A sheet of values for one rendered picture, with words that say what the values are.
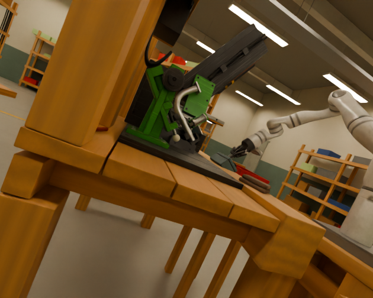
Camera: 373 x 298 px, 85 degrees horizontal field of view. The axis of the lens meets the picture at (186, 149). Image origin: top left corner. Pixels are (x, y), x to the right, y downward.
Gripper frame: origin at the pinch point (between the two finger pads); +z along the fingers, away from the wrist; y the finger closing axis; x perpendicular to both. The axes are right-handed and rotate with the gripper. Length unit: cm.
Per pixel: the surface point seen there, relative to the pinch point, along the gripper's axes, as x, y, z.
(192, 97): -37.6, -2.0, 2.0
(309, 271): 25, 52, 9
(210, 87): -36.7, -4.4, -9.6
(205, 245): 38, 0, 37
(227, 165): -3.2, 12.7, 6.5
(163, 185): -31, 61, 32
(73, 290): 15, -2, 105
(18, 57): -444, -882, 308
